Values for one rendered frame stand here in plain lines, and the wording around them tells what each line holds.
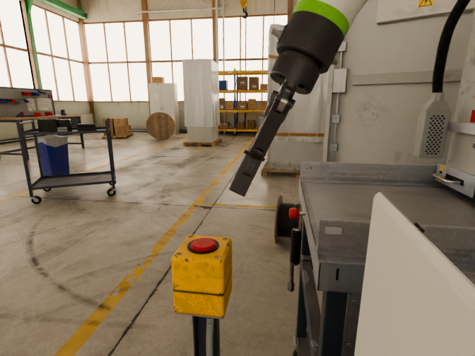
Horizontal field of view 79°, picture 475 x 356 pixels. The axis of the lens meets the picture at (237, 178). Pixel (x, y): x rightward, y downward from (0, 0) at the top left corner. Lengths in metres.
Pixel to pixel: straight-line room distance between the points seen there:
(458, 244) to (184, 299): 0.47
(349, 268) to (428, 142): 0.62
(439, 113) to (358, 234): 0.60
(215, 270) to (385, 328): 0.26
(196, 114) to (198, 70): 1.14
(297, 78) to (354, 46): 0.96
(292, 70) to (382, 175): 0.74
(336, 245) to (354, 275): 0.06
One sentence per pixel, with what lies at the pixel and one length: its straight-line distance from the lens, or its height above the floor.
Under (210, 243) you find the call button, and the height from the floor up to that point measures 0.91.
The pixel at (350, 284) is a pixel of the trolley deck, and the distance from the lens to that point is 0.57.
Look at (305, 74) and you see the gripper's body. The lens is 0.47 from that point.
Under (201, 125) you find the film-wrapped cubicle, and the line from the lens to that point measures 8.07.
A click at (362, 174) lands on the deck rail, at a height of 0.88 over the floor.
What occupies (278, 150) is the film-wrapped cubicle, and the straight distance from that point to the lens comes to 4.67.
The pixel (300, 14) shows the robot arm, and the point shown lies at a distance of 0.50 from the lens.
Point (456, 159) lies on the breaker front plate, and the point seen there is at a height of 0.95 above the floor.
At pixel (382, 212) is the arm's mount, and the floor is 1.04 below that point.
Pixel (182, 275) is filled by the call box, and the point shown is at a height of 0.87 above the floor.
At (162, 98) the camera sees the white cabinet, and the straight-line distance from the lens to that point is 11.89.
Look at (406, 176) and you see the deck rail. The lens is 1.17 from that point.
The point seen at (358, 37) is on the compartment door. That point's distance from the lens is 1.42.
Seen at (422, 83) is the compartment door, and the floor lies 1.20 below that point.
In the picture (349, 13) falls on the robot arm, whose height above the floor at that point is 1.25.
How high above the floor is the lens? 1.12
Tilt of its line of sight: 14 degrees down
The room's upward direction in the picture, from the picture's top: straight up
